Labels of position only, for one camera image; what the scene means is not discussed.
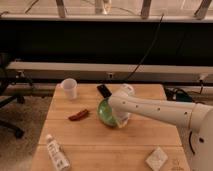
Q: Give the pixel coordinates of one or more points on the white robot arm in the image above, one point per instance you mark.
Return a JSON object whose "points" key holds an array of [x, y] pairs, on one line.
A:
{"points": [[194, 116]]}

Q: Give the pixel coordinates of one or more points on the black smartphone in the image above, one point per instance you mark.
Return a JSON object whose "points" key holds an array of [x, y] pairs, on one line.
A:
{"points": [[104, 91]]}

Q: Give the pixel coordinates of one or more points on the brown chocolate bar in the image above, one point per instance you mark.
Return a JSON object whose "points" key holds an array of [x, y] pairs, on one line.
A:
{"points": [[82, 114]]}

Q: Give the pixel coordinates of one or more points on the clear plastic water bottle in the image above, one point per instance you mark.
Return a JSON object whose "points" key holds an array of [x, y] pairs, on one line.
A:
{"points": [[57, 156]]}

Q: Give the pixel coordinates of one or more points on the white paper cup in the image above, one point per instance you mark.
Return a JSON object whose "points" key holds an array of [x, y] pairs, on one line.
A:
{"points": [[69, 86]]}

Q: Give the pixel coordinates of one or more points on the green ceramic bowl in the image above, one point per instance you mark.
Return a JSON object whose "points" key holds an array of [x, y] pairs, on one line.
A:
{"points": [[104, 112]]}

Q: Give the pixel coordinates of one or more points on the translucent cream gripper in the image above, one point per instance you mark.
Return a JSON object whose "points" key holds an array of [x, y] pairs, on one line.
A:
{"points": [[122, 120]]}

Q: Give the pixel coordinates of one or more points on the long white wall rail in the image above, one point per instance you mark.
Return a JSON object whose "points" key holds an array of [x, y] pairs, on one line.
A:
{"points": [[114, 72]]}

